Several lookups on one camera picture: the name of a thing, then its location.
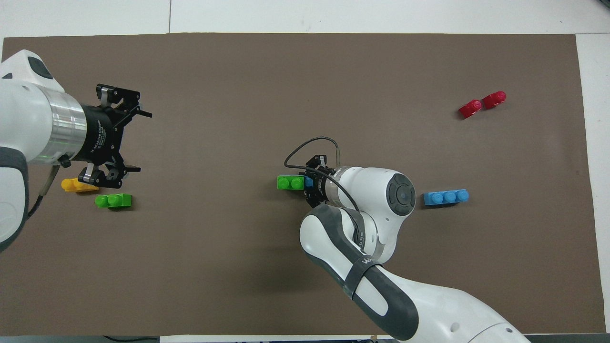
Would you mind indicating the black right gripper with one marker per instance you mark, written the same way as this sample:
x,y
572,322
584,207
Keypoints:
x,y
321,186

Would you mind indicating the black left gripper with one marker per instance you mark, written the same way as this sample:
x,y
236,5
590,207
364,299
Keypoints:
x,y
100,136

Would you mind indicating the blue three-stud block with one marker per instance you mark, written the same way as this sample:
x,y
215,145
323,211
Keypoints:
x,y
309,182
445,197

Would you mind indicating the green two-stud block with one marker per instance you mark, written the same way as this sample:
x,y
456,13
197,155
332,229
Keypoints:
x,y
290,183
113,200

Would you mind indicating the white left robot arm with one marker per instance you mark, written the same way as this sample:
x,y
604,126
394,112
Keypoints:
x,y
24,105

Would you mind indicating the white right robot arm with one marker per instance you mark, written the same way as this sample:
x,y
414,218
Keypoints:
x,y
381,200

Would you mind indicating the yellow two-stud block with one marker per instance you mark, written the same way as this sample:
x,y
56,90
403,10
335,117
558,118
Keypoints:
x,y
71,185

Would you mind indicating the red one-stud block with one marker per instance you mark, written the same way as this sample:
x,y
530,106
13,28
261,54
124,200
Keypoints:
x,y
470,109
494,99

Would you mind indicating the brown table mat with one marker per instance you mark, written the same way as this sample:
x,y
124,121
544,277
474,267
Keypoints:
x,y
228,262

